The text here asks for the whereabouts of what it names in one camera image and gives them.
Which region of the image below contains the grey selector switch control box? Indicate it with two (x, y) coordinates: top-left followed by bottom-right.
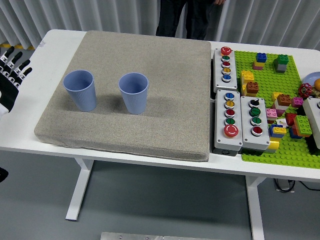
(240, 95), (272, 152)

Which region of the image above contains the grey five-button control box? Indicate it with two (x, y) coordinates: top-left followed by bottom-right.
(212, 46), (239, 93)
(212, 89), (244, 157)

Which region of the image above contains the green toy brick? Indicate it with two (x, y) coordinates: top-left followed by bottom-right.
(273, 54), (291, 70)
(293, 114), (314, 138)

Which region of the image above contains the green studded baseplate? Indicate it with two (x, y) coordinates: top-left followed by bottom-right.
(234, 50), (320, 169)

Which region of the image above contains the white control box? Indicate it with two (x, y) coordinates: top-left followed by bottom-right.
(301, 97), (320, 150)

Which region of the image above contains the magenta toy brick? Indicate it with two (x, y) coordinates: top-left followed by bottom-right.
(290, 96), (305, 109)

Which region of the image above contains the grey-brown fabric mat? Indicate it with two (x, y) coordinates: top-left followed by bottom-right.
(33, 30), (212, 162)

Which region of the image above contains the brown toy brick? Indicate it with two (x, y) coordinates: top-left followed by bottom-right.
(276, 93), (293, 107)
(245, 81), (260, 97)

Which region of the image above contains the black power cable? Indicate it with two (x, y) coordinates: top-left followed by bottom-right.
(298, 179), (320, 192)

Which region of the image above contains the yellow black floor tape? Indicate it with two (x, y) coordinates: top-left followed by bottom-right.
(0, 42), (36, 50)

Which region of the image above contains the white table leg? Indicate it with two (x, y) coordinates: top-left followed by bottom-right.
(65, 157), (95, 222)
(244, 174), (267, 240)

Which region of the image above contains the blue plate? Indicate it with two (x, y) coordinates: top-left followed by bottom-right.
(302, 71), (320, 88)

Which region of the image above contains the red valve handwheel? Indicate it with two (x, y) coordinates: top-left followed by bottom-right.
(298, 83), (314, 99)

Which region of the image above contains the red toy brick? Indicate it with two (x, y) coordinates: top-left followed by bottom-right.
(285, 112), (299, 127)

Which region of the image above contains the clear yellow toy brick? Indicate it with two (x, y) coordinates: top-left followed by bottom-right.
(268, 139), (281, 151)

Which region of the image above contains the person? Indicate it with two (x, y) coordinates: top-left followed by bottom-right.
(155, 0), (221, 41)

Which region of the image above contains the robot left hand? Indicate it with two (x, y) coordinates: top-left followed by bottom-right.
(0, 46), (34, 120)

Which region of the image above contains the blue ribbed plastic cup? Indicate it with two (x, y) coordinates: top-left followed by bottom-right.
(62, 69), (97, 113)
(118, 72), (150, 115)

